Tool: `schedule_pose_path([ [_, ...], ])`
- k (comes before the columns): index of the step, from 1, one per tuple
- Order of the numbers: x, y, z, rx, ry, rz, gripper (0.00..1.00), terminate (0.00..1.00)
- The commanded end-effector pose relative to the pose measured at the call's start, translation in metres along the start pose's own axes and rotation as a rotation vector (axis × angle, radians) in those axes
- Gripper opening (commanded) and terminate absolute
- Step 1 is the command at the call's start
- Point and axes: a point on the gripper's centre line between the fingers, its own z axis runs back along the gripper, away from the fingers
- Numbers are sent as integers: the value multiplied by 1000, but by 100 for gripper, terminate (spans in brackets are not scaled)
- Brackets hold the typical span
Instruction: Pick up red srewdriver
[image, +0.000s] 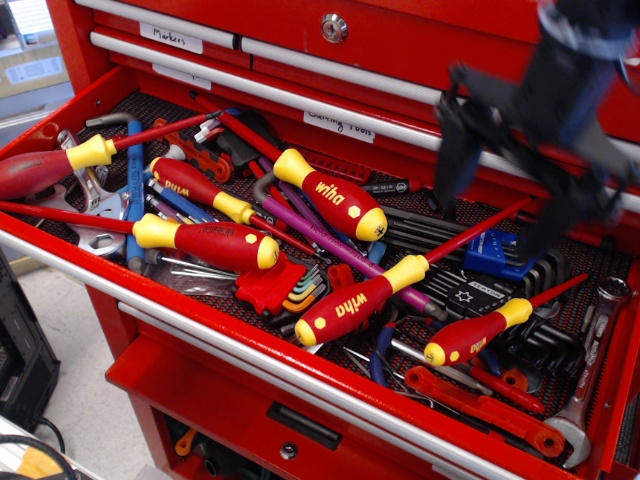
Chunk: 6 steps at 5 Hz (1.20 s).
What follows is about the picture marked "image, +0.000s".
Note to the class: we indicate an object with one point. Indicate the silver adjustable wrench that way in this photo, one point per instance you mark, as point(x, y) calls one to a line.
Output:
point(97, 202)

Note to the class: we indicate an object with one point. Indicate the small red yellow screwdriver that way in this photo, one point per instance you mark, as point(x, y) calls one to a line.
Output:
point(464, 339)

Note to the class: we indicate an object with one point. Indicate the white markers label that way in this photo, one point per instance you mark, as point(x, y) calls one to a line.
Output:
point(171, 37)

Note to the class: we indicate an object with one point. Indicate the grey large hex key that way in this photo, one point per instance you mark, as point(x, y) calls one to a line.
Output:
point(116, 118)

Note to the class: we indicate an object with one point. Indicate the dark red screwdriver far left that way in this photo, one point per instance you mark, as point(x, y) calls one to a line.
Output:
point(29, 173)

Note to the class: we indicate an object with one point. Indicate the red hex key holder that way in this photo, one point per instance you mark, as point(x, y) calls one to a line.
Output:
point(266, 290)

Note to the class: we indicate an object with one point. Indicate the white cutting tools label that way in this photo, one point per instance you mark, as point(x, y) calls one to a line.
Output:
point(339, 127)

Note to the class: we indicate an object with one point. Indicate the small black precision screwdriver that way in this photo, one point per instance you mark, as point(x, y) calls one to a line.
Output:
point(392, 187)

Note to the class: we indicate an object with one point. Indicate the black box on floor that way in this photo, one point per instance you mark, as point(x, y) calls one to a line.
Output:
point(29, 367)

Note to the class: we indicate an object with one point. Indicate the red yellow screwdriver front left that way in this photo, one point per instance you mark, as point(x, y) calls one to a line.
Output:
point(223, 245)

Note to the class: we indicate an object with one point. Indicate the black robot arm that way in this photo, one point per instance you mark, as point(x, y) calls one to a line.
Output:
point(547, 124)

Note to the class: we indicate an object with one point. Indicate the red yellow wiha screwdriver centre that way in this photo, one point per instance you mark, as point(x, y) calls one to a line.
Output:
point(344, 310)

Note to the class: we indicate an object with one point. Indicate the open red drawer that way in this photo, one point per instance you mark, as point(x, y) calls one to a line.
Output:
point(210, 365)

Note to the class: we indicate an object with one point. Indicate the slim red yellow screwdriver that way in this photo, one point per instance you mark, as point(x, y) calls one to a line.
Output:
point(189, 182)

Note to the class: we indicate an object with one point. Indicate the black torx key set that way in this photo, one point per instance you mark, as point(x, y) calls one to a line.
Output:
point(464, 295)

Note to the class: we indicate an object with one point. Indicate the chest key lock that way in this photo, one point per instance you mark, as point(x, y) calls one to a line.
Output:
point(334, 28)

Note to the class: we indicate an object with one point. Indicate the red yellow wiha screwdriver upper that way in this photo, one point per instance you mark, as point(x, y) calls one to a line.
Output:
point(343, 204)

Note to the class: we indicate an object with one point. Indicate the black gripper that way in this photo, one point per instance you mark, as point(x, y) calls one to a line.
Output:
point(547, 124)

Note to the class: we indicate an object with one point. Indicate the silver combination wrench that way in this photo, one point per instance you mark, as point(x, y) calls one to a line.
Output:
point(613, 293)

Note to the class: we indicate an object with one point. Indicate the blue handled tool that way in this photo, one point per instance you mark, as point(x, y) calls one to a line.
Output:
point(135, 187)

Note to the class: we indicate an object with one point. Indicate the red tool chest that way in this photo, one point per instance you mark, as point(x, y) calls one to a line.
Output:
point(385, 77)

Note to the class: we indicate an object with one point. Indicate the purple hex key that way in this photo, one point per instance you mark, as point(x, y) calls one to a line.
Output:
point(304, 220)

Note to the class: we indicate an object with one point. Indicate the red yellow wiha screwdriver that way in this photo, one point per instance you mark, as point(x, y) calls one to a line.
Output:
point(343, 204)
point(344, 310)

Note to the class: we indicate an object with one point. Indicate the red black folding key set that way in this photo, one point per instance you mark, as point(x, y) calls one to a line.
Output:
point(214, 163)

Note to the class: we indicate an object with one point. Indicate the orange red flat tool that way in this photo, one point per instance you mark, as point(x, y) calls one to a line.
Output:
point(547, 440)

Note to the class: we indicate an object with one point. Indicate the blue hex key holder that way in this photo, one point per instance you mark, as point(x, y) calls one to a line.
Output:
point(495, 253)

